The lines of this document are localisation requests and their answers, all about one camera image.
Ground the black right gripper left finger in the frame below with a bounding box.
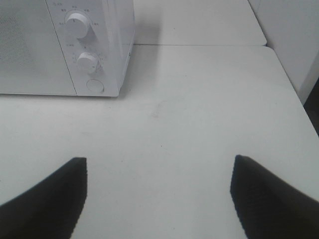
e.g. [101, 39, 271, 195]
[0, 157, 87, 239]

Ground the lower white timer knob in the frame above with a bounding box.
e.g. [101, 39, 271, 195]
[76, 52, 99, 74]

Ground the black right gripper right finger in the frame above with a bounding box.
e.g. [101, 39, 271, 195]
[230, 155, 319, 239]

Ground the upper white power knob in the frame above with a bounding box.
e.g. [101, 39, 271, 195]
[65, 11, 92, 39]

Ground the white microwave oven body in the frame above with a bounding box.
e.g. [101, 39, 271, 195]
[0, 0, 137, 98]

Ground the round white door button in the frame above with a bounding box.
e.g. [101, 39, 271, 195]
[86, 79, 104, 93]

